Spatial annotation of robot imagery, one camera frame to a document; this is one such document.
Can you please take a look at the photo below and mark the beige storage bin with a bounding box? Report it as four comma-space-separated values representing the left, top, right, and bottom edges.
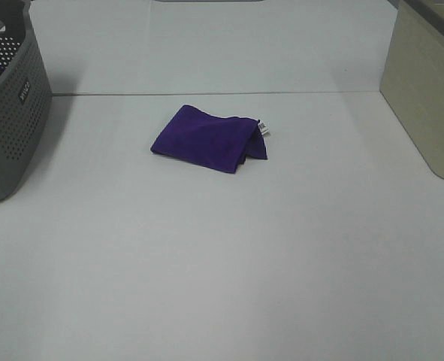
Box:
379, 1, 444, 179

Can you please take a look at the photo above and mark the purple towel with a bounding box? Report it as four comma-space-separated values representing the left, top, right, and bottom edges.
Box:
150, 105, 268, 174

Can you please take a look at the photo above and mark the grey perforated laundry basket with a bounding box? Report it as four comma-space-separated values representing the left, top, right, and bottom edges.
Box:
0, 1, 52, 201

